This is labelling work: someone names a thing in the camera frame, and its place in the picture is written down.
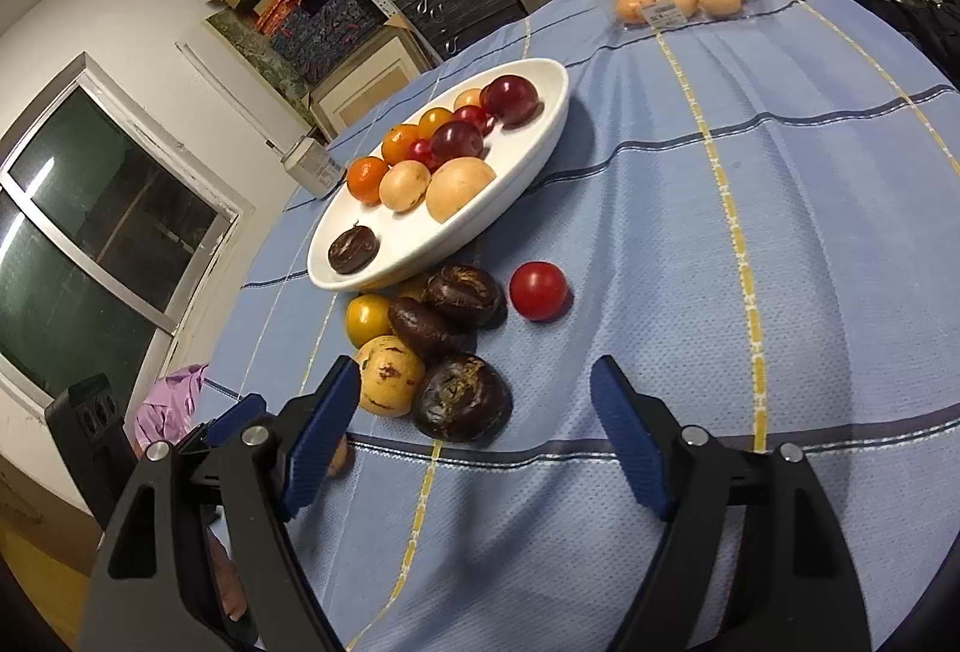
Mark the green marbled panel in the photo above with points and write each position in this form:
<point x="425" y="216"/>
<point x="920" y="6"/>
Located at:
<point x="255" y="48"/>

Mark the small dark red plum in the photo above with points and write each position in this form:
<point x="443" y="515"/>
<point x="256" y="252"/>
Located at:
<point x="456" y="140"/>

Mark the red tomato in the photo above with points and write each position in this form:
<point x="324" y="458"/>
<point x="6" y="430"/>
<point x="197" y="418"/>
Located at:
<point x="421" y="152"/>
<point x="474" y="116"/>
<point x="538" y="290"/>

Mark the stack of patterned boxes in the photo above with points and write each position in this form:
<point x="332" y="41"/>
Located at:
<point x="322" y="21"/>

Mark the golden yellow fruit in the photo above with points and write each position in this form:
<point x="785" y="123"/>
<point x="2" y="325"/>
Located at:
<point x="341" y="458"/>

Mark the small dark passion fruit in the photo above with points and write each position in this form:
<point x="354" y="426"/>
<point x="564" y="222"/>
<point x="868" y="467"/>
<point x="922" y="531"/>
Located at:
<point x="354" y="249"/>

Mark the yellow-orange round fruit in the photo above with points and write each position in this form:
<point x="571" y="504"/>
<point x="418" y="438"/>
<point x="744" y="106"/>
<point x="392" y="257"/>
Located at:
<point x="435" y="121"/>

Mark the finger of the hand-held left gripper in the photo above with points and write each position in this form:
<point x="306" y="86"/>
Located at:
<point x="225" y="423"/>

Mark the orange tangerine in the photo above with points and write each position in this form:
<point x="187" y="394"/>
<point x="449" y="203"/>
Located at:
<point x="400" y="143"/>
<point x="367" y="179"/>

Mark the small pale orange fruit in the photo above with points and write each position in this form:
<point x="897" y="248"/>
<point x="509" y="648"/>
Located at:
<point x="469" y="98"/>

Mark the beige cardboard box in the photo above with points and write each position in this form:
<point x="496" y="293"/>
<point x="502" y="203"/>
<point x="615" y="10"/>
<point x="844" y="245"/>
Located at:
<point x="367" y="85"/>

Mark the small pale yellow fruit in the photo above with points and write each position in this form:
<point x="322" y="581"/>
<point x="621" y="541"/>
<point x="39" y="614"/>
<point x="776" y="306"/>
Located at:
<point x="406" y="185"/>

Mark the large dark purple passion fruit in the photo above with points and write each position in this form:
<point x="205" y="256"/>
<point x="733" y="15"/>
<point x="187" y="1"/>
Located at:
<point x="461" y="395"/>

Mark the purple cloth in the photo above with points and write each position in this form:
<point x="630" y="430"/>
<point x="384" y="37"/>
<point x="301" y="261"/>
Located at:
<point x="169" y="404"/>

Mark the white wall conduit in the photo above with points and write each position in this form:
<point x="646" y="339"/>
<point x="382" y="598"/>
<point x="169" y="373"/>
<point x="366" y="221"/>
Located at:
<point x="225" y="89"/>

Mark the yellow tomato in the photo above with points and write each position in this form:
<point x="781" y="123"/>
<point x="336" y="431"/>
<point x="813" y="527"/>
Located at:
<point x="367" y="319"/>

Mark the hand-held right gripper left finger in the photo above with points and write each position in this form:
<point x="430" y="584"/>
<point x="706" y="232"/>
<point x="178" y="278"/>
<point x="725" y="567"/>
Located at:
<point x="322" y="442"/>

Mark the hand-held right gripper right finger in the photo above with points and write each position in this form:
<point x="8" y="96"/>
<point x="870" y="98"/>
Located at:
<point x="626" y="442"/>

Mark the pale yellow spotted fruit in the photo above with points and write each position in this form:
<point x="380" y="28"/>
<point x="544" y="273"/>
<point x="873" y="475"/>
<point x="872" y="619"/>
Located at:
<point x="386" y="376"/>

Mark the person's left hand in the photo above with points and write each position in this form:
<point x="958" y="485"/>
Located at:
<point x="227" y="581"/>

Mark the white framed window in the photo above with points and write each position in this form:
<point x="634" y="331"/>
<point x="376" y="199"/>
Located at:
<point x="90" y="232"/>

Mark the large dark red plum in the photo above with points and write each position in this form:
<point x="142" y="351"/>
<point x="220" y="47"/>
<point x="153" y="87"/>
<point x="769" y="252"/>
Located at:
<point x="511" y="99"/>

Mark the white oval plate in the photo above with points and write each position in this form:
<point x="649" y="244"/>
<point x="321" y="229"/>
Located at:
<point x="405" y="239"/>

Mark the large pale yellow fruit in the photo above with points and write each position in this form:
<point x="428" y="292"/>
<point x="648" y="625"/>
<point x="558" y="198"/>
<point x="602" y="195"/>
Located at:
<point x="459" y="187"/>

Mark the partly hidden yellow fruit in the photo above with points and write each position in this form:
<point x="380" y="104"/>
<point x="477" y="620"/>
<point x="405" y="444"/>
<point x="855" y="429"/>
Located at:
<point x="411" y="288"/>

